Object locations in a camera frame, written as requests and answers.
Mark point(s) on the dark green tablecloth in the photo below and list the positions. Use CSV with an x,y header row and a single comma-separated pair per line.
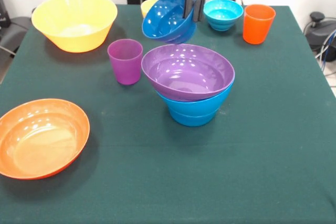
x,y
168,169

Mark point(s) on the purple plastic cup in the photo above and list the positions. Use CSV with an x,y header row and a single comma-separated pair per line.
x,y
126,64

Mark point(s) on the orange shallow plastic bowl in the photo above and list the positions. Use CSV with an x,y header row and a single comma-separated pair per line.
x,y
42,140

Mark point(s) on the yellow plastic cup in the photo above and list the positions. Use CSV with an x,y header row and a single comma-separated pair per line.
x,y
147,6

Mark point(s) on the large purple plastic bowl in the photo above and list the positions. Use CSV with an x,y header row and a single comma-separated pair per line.
x,y
187,74

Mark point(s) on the small light blue bowl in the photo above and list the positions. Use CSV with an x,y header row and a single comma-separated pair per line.
x,y
194,122

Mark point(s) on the orange-red plastic cup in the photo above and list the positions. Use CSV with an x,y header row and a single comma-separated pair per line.
x,y
258,27

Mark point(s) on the medium light blue bowl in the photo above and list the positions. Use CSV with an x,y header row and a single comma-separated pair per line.
x,y
194,108

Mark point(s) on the small cyan plastic bowl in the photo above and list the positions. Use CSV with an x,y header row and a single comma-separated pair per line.
x,y
223,14

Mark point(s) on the small dark blue bowl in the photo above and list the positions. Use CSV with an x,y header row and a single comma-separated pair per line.
x,y
162,19

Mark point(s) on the large yellow plastic bowl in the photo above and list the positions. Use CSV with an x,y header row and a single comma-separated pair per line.
x,y
73,16

